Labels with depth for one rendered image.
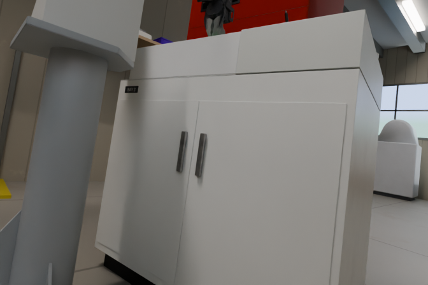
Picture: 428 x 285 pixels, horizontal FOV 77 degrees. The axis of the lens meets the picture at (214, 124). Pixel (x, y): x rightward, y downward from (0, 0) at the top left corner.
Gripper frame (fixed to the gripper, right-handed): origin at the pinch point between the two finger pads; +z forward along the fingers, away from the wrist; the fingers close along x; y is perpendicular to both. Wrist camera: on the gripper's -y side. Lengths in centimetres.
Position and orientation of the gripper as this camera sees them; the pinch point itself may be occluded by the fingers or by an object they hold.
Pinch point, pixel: (211, 37)
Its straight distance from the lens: 102.9
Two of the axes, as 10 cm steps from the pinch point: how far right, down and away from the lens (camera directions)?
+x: -8.0, -0.6, 5.9
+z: -1.3, 9.9, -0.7
